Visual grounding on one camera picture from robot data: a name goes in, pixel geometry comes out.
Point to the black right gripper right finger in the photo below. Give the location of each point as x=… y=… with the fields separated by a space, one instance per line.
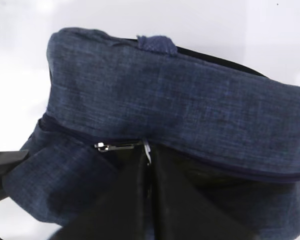
x=180 y=212

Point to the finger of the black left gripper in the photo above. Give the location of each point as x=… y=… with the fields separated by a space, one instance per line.
x=8 y=161

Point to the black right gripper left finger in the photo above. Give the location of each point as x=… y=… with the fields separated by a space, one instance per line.
x=122 y=213

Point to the navy blue fabric bag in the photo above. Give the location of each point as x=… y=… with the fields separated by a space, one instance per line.
x=233 y=132

